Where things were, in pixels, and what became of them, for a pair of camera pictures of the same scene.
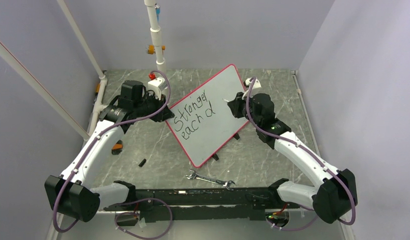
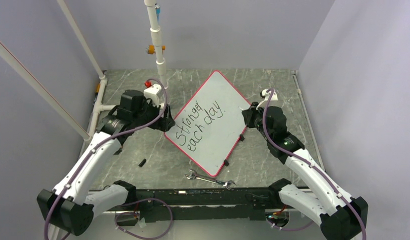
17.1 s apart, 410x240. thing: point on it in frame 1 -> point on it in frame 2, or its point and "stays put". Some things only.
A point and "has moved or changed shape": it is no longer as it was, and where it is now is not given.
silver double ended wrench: (195, 175) stays put
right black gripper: (235, 105) -> (249, 114)
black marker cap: (142, 163) stays put
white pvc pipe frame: (99, 107) stays put
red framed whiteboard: (204, 123) has moved or changed shape
